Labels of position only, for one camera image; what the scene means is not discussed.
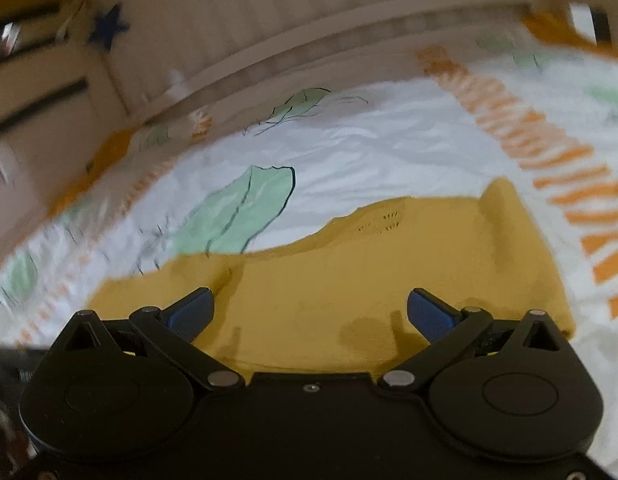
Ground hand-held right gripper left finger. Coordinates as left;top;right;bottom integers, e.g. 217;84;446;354
49;287;246;391

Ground white leaf printed blanket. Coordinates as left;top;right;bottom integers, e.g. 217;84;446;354
0;20;618;480

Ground orange bed sheet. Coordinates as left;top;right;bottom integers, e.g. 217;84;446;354
49;12;618;216

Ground blue star decoration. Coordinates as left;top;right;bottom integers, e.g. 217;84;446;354
88;4;130;53

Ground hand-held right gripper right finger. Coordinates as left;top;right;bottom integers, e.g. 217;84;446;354
378;287;572;393

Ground beige cabinet with black handles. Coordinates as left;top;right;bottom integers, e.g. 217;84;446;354
0;40;125;271

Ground yellow knitted garment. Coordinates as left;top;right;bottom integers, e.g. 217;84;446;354
86;178;576;376

